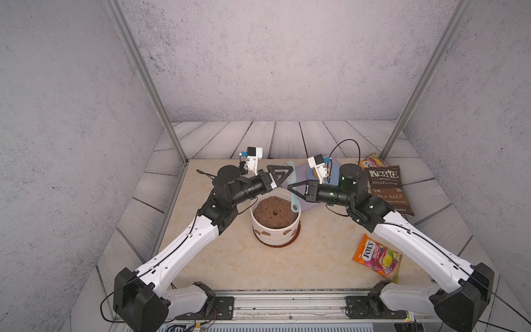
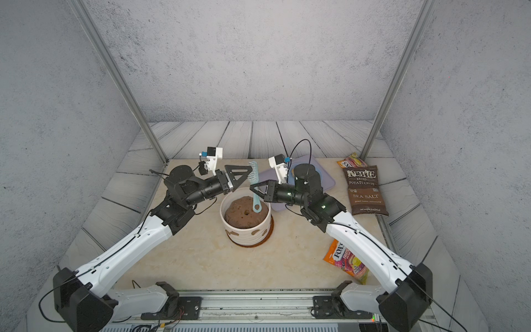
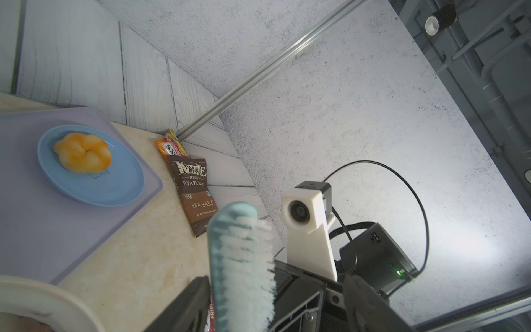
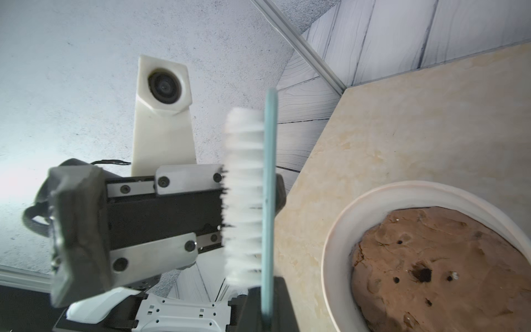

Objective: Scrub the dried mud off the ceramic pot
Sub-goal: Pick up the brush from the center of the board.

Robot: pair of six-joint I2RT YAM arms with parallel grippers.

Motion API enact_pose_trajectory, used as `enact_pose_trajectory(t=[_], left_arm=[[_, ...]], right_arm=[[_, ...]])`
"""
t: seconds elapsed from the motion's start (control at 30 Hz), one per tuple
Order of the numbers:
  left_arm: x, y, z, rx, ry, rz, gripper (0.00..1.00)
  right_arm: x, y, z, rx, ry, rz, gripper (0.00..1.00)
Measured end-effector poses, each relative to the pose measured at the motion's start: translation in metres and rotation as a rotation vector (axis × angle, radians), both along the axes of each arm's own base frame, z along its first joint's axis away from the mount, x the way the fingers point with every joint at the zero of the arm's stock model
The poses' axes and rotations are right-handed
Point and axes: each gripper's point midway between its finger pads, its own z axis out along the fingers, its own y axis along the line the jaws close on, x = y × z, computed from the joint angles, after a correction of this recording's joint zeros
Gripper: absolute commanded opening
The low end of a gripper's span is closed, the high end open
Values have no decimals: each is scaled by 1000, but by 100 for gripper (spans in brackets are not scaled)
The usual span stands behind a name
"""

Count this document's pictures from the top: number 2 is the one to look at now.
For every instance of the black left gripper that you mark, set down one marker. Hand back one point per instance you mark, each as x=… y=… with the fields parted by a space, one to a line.
x=243 y=175

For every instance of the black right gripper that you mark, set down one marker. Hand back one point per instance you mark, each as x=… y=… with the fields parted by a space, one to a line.
x=272 y=192

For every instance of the white ceramic pot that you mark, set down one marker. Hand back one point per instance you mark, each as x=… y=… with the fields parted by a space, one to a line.
x=244 y=236

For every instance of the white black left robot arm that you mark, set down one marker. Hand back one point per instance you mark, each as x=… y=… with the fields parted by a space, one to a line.
x=85 y=298

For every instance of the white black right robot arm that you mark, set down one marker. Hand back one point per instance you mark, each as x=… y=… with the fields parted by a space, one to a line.
x=405 y=291

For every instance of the brown mud in pot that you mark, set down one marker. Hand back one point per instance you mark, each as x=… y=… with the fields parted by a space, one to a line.
x=241 y=215

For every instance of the lavender placemat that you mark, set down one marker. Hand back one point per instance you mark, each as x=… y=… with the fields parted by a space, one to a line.
x=327 y=181

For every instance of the orange pink candy bag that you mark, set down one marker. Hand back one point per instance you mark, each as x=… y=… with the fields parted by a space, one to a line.
x=341 y=257

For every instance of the small snack packet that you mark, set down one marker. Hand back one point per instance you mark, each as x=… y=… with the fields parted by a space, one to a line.
x=352 y=161

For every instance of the brown Kettle chips bag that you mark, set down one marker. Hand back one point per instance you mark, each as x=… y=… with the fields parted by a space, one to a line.
x=364 y=191

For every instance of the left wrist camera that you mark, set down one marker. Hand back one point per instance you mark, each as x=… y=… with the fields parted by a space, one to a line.
x=209 y=159

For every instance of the aluminium mounting rail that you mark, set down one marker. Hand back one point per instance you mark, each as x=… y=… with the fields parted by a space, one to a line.
x=253 y=311

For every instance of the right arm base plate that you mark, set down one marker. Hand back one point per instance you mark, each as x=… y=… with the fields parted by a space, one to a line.
x=329 y=307

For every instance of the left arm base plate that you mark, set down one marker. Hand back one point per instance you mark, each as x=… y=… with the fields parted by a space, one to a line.
x=177 y=308

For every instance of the right aluminium frame post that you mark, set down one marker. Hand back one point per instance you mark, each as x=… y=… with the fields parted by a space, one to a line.
x=419 y=27

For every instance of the aluminium frame post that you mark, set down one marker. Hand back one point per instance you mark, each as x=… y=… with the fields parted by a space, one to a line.
x=419 y=27
x=81 y=12

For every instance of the left aluminium frame post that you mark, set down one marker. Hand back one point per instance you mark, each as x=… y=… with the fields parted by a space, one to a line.
x=81 y=12

